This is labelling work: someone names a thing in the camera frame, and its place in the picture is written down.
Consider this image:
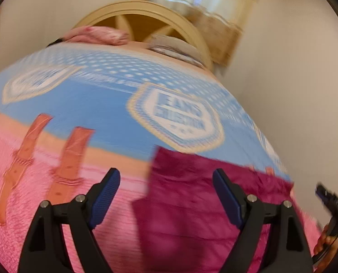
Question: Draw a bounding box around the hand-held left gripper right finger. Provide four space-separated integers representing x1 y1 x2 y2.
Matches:
212 168 314 273

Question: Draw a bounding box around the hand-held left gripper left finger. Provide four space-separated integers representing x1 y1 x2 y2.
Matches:
18 168 121 273

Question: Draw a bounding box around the pink folded blanket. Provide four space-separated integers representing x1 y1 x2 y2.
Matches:
62 25 131 46

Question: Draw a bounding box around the cream arched headboard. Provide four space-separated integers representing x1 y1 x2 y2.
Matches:
72 0 215 71

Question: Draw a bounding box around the pink and blue printed blanket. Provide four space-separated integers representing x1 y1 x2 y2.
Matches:
0 41 323 273

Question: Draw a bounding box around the dark cloth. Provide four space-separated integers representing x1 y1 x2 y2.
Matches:
45 38 66 48

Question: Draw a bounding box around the magenta puffer jacket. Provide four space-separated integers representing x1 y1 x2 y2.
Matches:
132 145 296 273

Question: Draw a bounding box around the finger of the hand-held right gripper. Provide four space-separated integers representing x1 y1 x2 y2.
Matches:
315 184 333 207

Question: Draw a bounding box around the striped pillow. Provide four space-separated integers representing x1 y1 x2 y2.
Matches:
148 34 208 69

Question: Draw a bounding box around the person's right hand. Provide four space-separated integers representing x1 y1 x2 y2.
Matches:
313 224 338 260

